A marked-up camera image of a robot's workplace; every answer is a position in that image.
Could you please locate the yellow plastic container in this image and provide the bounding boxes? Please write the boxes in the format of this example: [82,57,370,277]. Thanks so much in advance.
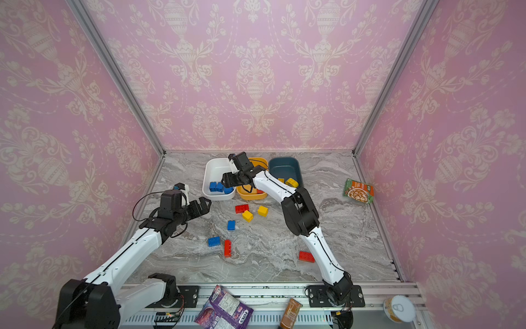
[236,157,268,201]

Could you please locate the white plastic container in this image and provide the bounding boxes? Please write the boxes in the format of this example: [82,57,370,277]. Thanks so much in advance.
[202,158,236,202]

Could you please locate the blue long lego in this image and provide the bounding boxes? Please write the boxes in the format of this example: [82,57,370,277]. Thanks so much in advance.
[208,237,221,248]

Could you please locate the dark teal plastic container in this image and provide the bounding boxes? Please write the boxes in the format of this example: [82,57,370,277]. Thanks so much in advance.
[268,157,304,187]

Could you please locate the yellow long lego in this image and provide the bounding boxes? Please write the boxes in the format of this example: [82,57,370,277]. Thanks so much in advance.
[285,178,299,189]

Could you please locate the red long lego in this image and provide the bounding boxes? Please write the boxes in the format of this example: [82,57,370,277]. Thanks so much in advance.
[299,251,315,263]

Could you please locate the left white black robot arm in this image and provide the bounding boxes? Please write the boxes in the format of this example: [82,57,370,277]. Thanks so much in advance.
[53,190,212,328]

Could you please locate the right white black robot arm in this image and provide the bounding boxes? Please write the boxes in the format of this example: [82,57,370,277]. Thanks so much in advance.
[221,167,353,306]

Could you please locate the purple snack box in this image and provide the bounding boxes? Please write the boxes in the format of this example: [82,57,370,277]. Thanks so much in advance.
[194,285,253,329]

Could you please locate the green food packet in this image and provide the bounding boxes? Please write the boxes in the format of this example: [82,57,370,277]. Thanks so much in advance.
[343,178,375,204]

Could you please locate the brown snack bar packet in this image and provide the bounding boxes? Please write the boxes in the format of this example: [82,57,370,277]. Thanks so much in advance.
[279,298,303,329]

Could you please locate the white tin can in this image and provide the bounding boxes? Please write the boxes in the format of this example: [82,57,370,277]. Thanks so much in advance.
[383,295,416,324]

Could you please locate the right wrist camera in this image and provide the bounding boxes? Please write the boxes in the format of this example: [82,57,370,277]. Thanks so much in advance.
[228,152,254,174]

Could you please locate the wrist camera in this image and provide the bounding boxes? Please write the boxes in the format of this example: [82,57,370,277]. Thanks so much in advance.
[228,152,254,174]
[157,183,189,219]

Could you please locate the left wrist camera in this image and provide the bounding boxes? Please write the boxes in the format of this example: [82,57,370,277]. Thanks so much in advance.
[157,183,189,219]

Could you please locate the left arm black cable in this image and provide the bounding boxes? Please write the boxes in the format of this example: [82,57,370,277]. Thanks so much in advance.
[131,191,163,223]

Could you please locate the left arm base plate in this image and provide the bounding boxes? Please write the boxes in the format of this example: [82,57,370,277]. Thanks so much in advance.
[159,285,200,308]

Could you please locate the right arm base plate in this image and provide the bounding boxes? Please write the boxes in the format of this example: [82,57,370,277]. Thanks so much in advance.
[304,285,366,308]

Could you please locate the aluminium front rail frame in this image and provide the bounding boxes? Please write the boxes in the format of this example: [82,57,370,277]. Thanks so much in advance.
[121,282,425,307]

